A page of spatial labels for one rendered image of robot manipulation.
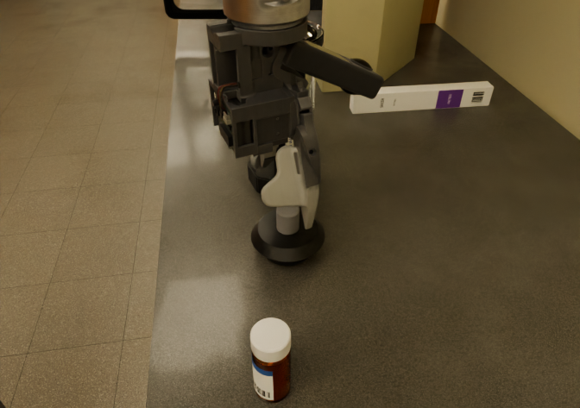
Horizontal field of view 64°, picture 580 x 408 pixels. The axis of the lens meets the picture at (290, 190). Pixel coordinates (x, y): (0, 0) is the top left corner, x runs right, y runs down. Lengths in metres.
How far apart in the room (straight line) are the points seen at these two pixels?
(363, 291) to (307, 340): 0.09
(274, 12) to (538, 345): 0.42
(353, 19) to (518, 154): 0.38
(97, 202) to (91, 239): 0.25
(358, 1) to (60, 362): 1.41
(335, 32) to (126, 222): 1.48
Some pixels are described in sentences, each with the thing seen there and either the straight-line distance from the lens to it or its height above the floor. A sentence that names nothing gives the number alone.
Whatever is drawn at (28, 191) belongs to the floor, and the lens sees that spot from 2.54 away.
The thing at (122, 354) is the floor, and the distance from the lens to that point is 1.71.
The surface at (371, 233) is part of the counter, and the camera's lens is 0.63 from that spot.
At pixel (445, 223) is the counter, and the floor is 0.94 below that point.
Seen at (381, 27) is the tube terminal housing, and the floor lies 1.07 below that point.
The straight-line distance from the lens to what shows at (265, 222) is 0.58.
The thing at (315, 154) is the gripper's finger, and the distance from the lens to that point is 0.44.
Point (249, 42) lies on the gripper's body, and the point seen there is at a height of 1.22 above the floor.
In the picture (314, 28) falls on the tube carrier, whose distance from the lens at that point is 0.62.
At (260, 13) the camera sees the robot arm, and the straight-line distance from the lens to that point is 0.40.
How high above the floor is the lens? 1.36
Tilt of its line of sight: 38 degrees down
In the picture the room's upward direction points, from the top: straight up
